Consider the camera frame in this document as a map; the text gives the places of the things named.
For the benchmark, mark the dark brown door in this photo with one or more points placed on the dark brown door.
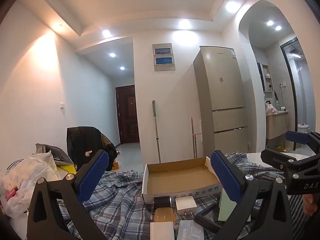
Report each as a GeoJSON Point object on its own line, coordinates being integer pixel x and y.
{"type": "Point", "coordinates": [128, 115]}

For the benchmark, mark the wall electrical panel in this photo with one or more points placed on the wall electrical panel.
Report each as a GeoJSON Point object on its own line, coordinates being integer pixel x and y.
{"type": "Point", "coordinates": [163, 57]}

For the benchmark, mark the blue plaid cloth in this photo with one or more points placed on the blue plaid cloth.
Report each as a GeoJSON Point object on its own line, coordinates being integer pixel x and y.
{"type": "Point", "coordinates": [120, 205]}

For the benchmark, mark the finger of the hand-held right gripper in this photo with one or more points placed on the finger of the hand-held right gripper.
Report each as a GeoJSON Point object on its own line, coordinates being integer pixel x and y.
{"type": "Point", "coordinates": [287, 166]}
{"type": "Point", "coordinates": [296, 137]}

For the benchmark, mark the beige vanity cabinet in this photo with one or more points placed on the beige vanity cabinet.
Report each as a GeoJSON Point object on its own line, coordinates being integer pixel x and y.
{"type": "Point", "coordinates": [276, 126]}

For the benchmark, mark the yellow box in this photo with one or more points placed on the yellow box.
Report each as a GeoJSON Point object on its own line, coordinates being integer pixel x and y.
{"type": "Point", "coordinates": [67, 169]}

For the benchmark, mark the pink broom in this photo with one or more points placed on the pink broom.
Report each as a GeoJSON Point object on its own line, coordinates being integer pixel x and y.
{"type": "Point", "coordinates": [193, 140]}

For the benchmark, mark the olive brown garment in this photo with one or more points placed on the olive brown garment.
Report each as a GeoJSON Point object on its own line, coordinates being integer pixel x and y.
{"type": "Point", "coordinates": [108, 141]}

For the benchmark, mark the white plastic bag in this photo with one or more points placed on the white plastic bag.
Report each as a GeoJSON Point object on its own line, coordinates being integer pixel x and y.
{"type": "Point", "coordinates": [27, 177]}

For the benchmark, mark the pink lighter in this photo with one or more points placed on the pink lighter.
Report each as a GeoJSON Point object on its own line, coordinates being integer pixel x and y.
{"type": "Point", "coordinates": [11, 193]}

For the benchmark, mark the grey printed packet box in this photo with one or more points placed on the grey printed packet box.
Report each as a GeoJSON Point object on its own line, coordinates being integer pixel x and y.
{"type": "Point", "coordinates": [188, 230]}

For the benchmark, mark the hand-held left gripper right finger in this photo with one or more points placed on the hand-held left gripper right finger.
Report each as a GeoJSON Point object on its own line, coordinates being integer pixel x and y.
{"type": "Point", "coordinates": [226, 177]}

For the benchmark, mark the black square frame box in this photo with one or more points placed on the black square frame box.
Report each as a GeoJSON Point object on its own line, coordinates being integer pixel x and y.
{"type": "Point", "coordinates": [206, 226]}

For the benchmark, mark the amber translucent case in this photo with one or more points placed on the amber translucent case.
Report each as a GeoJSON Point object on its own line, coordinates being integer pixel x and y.
{"type": "Point", "coordinates": [163, 215]}

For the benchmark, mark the white charger with prongs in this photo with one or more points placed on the white charger with prongs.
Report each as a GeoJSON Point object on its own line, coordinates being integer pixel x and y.
{"type": "Point", "coordinates": [185, 203]}

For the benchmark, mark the pink cloth bundle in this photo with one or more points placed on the pink cloth bundle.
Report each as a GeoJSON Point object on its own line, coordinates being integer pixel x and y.
{"type": "Point", "coordinates": [270, 108]}

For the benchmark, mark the wall niche shelf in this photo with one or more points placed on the wall niche shelf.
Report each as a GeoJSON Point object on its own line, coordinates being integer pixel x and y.
{"type": "Point", "coordinates": [266, 77]}

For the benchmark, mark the black framed glass door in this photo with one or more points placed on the black framed glass door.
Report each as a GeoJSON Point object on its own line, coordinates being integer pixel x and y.
{"type": "Point", "coordinates": [291, 85]}

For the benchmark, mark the grey bag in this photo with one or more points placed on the grey bag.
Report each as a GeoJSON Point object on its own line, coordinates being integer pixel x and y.
{"type": "Point", "coordinates": [56, 152]}

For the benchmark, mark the beige refrigerator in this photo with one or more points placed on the beige refrigerator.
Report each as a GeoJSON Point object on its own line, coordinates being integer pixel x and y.
{"type": "Point", "coordinates": [225, 92]}

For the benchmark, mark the white cube charger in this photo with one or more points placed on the white cube charger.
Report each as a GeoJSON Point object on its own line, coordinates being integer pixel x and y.
{"type": "Point", "coordinates": [162, 231]}

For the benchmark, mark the black charger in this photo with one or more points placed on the black charger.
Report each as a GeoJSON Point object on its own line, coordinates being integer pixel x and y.
{"type": "Point", "coordinates": [162, 202]}

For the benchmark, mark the shallow cardboard box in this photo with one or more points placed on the shallow cardboard box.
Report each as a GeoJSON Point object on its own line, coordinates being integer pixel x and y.
{"type": "Point", "coordinates": [180, 177]}

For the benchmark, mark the pale green box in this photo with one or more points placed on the pale green box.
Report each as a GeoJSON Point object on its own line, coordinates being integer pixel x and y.
{"type": "Point", "coordinates": [225, 208]}

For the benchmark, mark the black jacket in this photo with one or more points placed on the black jacket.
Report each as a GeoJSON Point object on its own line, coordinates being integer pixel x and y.
{"type": "Point", "coordinates": [82, 140]}

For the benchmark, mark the person's right hand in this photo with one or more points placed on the person's right hand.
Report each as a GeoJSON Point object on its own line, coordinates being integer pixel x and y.
{"type": "Point", "coordinates": [310, 203]}

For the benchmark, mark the white trash bin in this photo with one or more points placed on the white trash bin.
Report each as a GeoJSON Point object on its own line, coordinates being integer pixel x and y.
{"type": "Point", "coordinates": [303, 128]}

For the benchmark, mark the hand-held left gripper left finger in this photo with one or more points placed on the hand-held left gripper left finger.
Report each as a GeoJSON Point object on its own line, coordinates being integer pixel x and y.
{"type": "Point", "coordinates": [92, 177]}

